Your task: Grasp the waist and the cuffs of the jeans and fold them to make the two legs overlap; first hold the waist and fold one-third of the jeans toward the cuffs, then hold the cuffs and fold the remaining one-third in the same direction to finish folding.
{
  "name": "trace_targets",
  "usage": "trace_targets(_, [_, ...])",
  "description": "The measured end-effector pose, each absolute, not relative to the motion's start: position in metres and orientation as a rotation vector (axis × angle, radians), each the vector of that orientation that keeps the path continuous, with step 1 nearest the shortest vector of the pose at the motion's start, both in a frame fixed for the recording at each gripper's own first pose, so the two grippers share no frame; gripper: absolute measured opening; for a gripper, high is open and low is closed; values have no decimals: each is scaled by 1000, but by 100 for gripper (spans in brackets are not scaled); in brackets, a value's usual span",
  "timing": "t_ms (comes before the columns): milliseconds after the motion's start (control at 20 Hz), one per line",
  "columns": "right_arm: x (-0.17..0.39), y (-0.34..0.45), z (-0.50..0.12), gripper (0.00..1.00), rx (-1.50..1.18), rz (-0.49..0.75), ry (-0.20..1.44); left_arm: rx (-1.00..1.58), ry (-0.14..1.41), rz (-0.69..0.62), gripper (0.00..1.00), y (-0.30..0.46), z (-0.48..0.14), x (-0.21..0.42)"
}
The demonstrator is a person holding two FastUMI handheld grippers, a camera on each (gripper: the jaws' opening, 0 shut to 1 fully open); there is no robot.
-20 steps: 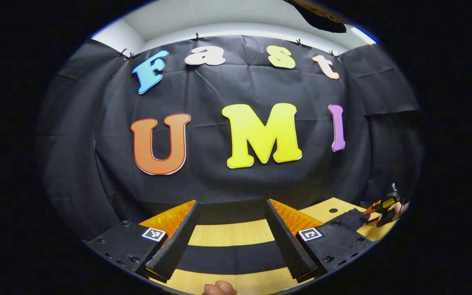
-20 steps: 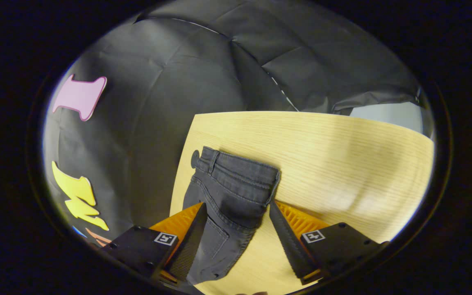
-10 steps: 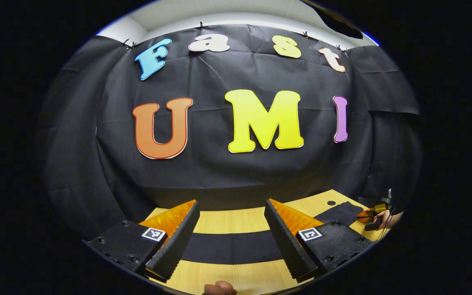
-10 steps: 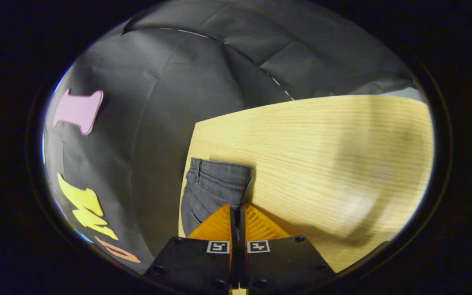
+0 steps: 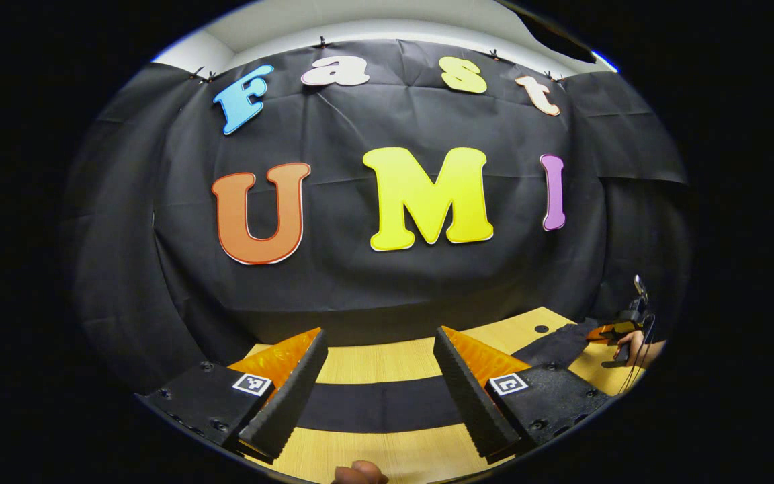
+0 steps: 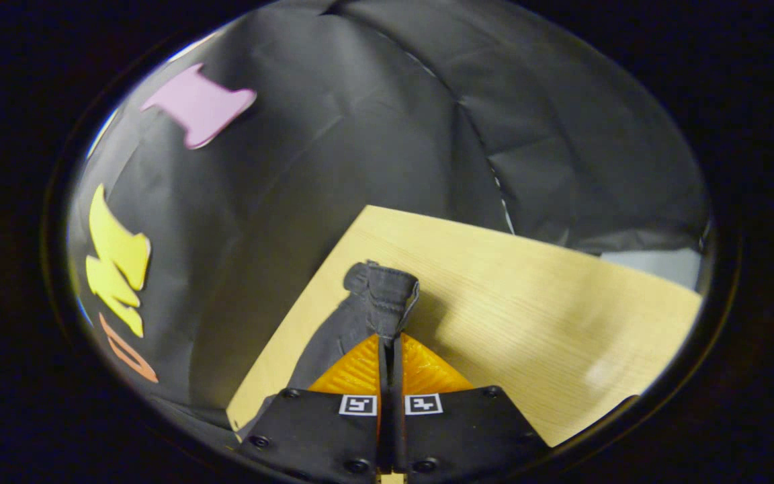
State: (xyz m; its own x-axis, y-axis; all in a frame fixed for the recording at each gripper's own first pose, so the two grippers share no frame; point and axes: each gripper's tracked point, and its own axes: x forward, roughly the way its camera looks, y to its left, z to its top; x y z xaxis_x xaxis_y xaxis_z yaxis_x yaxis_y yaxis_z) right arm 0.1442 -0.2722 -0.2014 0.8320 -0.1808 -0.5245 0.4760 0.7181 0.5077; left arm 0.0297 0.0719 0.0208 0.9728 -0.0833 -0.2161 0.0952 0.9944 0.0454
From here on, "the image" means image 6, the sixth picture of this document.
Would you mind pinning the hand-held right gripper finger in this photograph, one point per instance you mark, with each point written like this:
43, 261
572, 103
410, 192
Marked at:
385, 417
398, 417

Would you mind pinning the dark denim jeans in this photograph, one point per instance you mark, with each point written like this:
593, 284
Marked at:
380, 296

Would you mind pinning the black backdrop cloth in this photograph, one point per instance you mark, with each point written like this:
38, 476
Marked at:
360, 134

